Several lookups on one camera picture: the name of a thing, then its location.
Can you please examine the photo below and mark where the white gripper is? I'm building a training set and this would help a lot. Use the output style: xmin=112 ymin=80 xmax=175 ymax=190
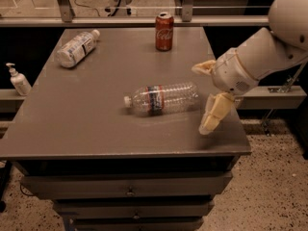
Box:
xmin=192 ymin=48 xmax=258 ymax=135

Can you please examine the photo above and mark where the clear plastic water bottle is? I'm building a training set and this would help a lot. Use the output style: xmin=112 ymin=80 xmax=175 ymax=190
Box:
xmin=124 ymin=82 xmax=199 ymax=116

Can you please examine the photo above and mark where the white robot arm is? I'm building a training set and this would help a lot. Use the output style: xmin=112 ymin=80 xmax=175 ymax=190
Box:
xmin=192 ymin=0 xmax=308 ymax=135

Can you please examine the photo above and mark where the white labelled bottle lying down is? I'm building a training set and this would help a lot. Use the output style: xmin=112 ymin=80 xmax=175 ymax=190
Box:
xmin=57 ymin=29 xmax=100 ymax=68

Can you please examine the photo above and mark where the white pump dispenser bottle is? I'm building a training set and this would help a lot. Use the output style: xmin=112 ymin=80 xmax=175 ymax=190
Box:
xmin=6 ymin=63 xmax=32 ymax=96

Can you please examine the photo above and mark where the red cola can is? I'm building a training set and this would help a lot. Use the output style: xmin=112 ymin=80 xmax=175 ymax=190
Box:
xmin=155 ymin=12 xmax=174 ymax=51

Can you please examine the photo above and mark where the top grey drawer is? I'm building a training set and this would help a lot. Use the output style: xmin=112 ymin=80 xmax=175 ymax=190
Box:
xmin=21 ymin=171 xmax=232 ymax=200

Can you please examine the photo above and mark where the grey drawer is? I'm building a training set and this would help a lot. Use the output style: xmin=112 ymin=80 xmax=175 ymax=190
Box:
xmin=74 ymin=218 xmax=203 ymax=231
xmin=54 ymin=200 xmax=214 ymax=219
xmin=21 ymin=171 xmax=232 ymax=200

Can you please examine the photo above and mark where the grey drawer cabinet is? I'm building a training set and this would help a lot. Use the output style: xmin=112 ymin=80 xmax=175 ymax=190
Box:
xmin=0 ymin=26 xmax=253 ymax=231

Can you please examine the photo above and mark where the middle grey drawer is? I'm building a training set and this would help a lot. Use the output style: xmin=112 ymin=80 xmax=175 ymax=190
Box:
xmin=54 ymin=200 xmax=214 ymax=219

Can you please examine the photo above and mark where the bottom grey drawer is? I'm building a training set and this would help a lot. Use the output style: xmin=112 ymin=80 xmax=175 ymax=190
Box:
xmin=74 ymin=218 xmax=203 ymax=231

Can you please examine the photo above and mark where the black cable on floor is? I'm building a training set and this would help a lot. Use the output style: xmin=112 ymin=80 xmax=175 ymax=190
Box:
xmin=67 ymin=0 xmax=102 ymax=17

